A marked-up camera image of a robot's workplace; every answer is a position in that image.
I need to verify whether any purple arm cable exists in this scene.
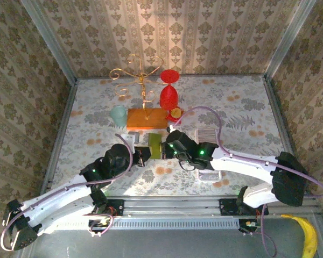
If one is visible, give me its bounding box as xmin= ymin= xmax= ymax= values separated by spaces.
xmin=0 ymin=133 xmax=134 ymax=252
xmin=168 ymin=106 xmax=323 ymax=199

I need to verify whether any aluminium frame rail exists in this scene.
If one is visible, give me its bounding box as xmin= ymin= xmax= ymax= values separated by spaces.
xmin=262 ymin=76 xmax=312 ymax=196
xmin=39 ymin=79 xmax=79 ymax=196

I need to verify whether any wide black mounting plate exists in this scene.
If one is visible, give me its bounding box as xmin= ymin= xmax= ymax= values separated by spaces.
xmin=219 ymin=198 xmax=269 ymax=217

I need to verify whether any yellow banana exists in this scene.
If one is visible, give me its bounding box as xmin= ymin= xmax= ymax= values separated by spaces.
xmin=281 ymin=214 xmax=319 ymax=258

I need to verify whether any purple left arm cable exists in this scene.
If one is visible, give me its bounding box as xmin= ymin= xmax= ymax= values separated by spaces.
xmin=0 ymin=133 xmax=134 ymax=252

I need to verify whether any slotted grey cable duct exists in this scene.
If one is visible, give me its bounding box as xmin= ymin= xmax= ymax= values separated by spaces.
xmin=56 ymin=217 xmax=240 ymax=231

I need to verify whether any red and yellow small packet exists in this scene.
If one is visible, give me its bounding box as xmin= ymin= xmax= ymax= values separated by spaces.
xmin=165 ymin=106 xmax=184 ymax=123

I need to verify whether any long purple cable loop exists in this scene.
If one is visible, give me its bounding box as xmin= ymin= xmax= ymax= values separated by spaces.
xmin=258 ymin=204 xmax=278 ymax=256

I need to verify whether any pale teal cup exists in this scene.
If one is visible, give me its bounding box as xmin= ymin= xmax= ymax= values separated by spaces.
xmin=109 ymin=105 xmax=128 ymax=127

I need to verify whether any aluminium base beam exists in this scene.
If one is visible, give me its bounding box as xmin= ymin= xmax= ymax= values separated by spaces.
xmin=104 ymin=196 xmax=322 ymax=217

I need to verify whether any short purple cable loop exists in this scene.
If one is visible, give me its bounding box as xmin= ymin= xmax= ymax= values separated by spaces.
xmin=87 ymin=212 xmax=116 ymax=238

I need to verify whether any gold wire stand wooden base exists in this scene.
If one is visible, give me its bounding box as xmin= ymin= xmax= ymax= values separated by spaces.
xmin=109 ymin=53 xmax=169 ymax=130

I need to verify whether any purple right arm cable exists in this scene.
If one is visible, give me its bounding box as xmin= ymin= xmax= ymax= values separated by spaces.
xmin=168 ymin=106 xmax=323 ymax=199

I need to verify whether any small black mounting plate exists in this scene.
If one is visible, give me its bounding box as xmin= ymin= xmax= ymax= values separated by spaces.
xmin=107 ymin=199 xmax=124 ymax=217

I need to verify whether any red plastic goblet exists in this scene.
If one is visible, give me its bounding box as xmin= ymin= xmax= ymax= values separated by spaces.
xmin=159 ymin=69 xmax=180 ymax=111

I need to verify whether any small circuit board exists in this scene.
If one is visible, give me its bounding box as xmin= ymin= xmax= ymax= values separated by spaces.
xmin=88 ymin=219 xmax=110 ymax=228
xmin=239 ymin=219 xmax=259 ymax=232

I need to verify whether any aluminium frame post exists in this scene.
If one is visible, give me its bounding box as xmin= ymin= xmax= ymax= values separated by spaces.
xmin=20 ymin=0 xmax=78 ymax=84
xmin=263 ymin=0 xmax=318 ymax=80

